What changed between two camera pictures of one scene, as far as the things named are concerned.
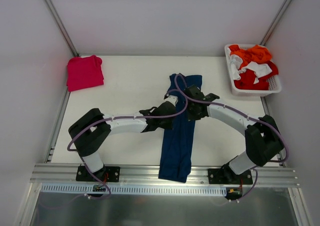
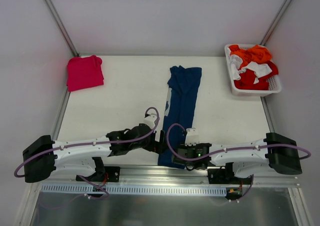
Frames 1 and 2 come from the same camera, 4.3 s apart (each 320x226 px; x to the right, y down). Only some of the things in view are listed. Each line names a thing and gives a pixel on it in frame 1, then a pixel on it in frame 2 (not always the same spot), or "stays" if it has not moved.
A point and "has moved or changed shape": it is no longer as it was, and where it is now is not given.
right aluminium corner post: [283, 8] stays
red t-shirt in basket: [247, 77] stays
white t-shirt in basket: [258, 69] stays
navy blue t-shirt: [177, 143] has moved or changed shape
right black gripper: [194, 93] → [180, 155]
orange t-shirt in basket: [256, 53] stays
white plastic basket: [275, 83] stays
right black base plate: [227, 176] stays
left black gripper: [167, 106] → [161, 139]
